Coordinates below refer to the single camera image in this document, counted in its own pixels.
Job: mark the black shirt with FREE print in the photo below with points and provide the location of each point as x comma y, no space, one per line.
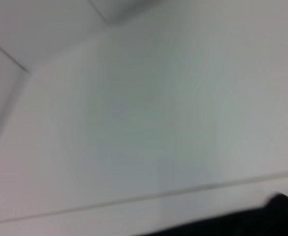
257,218

